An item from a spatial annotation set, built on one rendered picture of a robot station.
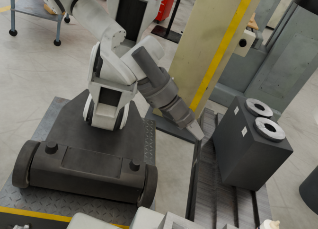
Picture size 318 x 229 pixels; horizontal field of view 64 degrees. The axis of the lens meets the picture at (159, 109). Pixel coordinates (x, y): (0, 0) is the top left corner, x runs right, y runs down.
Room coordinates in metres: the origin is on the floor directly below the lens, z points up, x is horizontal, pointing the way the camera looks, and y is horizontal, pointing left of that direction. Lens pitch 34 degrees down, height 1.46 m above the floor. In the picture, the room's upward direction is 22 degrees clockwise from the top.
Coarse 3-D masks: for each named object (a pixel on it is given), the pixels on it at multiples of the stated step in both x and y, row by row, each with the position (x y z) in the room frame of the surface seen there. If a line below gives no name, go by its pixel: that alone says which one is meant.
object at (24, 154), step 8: (24, 144) 0.66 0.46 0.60; (32, 144) 0.68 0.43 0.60; (24, 152) 0.63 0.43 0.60; (32, 152) 0.64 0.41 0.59; (16, 160) 0.59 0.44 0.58; (24, 160) 0.60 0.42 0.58; (16, 168) 0.57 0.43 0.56; (24, 168) 0.58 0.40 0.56; (16, 176) 0.56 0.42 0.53; (24, 176) 0.57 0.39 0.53; (16, 184) 0.56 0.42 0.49; (24, 184) 0.57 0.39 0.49
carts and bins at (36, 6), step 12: (12, 0) 2.40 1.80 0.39; (24, 0) 2.71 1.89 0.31; (36, 0) 2.84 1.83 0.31; (12, 12) 2.40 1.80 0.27; (24, 12) 2.43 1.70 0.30; (36, 12) 2.53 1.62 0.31; (48, 12) 2.65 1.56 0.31; (12, 24) 2.39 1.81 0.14; (60, 24) 2.57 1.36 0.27; (312, 180) 1.73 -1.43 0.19; (300, 192) 1.73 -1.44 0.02; (312, 192) 1.66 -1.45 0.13; (312, 204) 1.60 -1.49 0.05
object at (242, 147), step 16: (240, 112) 0.68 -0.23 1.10; (256, 112) 0.68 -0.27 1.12; (272, 112) 0.72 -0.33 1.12; (224, 128) 0.71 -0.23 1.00; (240, 128) 0.63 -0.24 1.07; (256, 128) 0.60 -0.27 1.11; (272, 128) 0.63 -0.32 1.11; (224, 144) 0.66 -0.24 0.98; (240, 144) 0.59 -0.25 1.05; (256, 144) 0.55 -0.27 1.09; (272, 144) 0.56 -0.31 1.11; (288, 144) 0.59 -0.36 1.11; (224, 160) 0.61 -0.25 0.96; (240, 160) 0.55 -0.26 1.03; (256, 160) 0.56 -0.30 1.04; (272, 160) 0.57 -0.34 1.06; (224, 176) 0.56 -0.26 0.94; (240, 176) 0.56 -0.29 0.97; (256, 176) 0.56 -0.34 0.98
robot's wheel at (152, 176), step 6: (150, 168) 0.80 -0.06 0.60; (156, 168) 0.81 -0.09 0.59; (150, 174) 0.76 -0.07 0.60; (156, 174) 0.78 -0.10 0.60; (150, 180) 0.74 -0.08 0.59; (156, 180) 0.75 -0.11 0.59; (144, 186) 0.72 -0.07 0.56; (150, 186) 0.72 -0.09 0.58; (156, 186) 0.73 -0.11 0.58; (144, 192) 0.70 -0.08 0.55; (150, 192) 0.70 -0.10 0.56; (138, 198) 0.74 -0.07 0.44; (144, 198) 0.68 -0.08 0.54; (150, 198) 0.69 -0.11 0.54; (138, 204) 0.70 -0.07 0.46; (144, 204) 0.68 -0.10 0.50; (150, 204) 0.68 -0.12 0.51
